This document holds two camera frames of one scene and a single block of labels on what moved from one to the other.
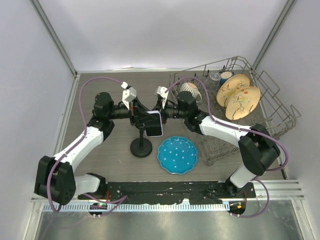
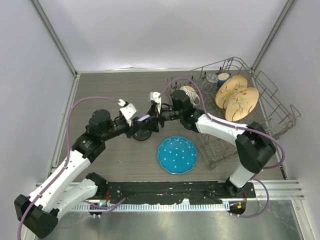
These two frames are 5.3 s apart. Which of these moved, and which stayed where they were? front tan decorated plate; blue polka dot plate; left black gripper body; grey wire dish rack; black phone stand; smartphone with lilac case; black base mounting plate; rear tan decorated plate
Moved: black phone stand; smartphone with lilac case; left black gripper body
Stayed: black base mounting plate; grey wire dish rack; blue polka dot plate; rear tan decorated plate; front tan decorated plate
